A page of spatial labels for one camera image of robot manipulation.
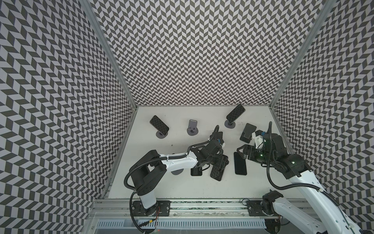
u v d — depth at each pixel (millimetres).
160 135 996
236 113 989
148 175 445
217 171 735
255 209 727
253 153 624
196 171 854
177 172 846
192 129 1003
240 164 892
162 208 719
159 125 1022
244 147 651
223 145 771
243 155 642
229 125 1061
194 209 740
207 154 644
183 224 693
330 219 390
